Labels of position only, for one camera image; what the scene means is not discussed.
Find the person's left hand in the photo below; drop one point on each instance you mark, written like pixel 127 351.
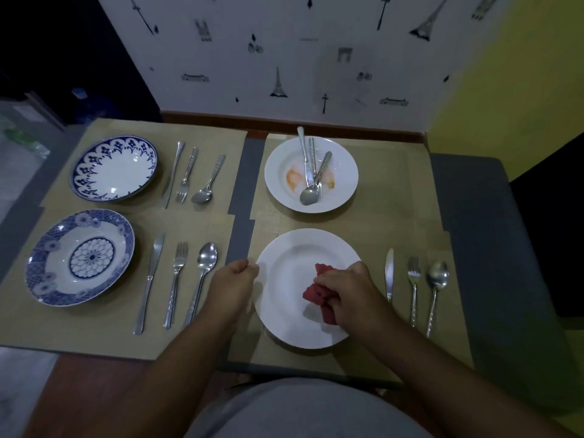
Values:
pixel 230 291

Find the person's right hand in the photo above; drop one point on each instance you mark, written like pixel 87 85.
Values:
pixel 360 305

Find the steel spoon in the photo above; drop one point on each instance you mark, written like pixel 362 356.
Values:
pixel 309 197
pixel 438 274
pixel 206 257
pixel 201 197

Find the red cleaning cloth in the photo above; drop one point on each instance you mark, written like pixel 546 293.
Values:
pixel 317 294

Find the steel knife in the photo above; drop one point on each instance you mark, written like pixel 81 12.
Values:
pixel 389 269
pixel 172 173
pixel 156 255
pixel 302 141

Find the white plate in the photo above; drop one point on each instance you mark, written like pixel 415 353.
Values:
pixel 283 287
pixel 342 173

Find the steel fork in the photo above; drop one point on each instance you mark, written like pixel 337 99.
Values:
pixel 313 150
pixel 414 271
pixel 180 257
pixel 183 193

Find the blue geometric rim plate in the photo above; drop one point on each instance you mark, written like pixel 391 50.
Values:
pixel 92 257

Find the blue floral rim plate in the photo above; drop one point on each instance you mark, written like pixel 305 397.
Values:
pixel 116 171

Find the person's left forearm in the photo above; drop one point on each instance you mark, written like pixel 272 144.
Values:
pixel 159 387

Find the person's right forearm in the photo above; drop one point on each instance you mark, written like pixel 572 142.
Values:
pixel 456 387

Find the person's grey shirt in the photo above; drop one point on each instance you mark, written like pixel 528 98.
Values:
pixel 310 412

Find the beige woven placemat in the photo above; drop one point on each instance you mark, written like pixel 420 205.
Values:
pixel 91 333
pixel 219 141
pixel 397 187
pixel 401 241

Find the brown wooden baseboard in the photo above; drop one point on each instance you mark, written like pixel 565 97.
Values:
pixel 296 126

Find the brown wooden seat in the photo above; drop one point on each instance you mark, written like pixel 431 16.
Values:
pixel 82 396

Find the black furniture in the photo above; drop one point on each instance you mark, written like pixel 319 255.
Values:
pixel 552 223

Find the blue water jug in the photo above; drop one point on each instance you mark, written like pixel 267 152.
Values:
pixel 91 107

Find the green label plastic bottle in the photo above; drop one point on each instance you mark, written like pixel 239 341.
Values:
pixel 23 136

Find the silver water dispenser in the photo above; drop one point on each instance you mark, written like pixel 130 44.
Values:
pixel 27 114

